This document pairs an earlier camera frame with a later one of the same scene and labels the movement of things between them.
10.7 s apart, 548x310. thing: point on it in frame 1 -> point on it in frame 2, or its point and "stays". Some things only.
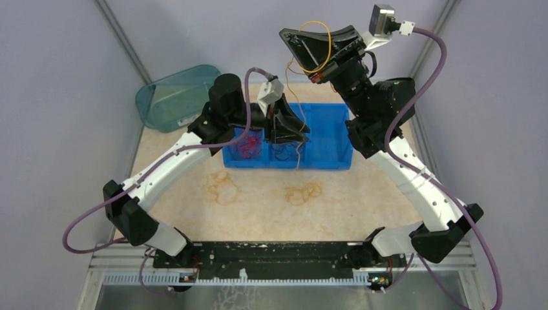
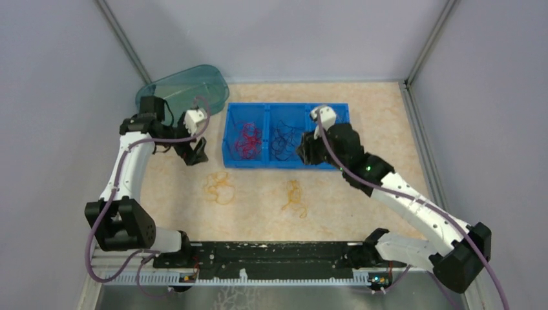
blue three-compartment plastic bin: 329,144 stays
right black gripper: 310,50 -> 307,149
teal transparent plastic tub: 170,103 stays
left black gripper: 282,115 -> 191,156
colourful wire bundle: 298,196 -> 294,196
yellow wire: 220,188 stays
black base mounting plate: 278,259 stays
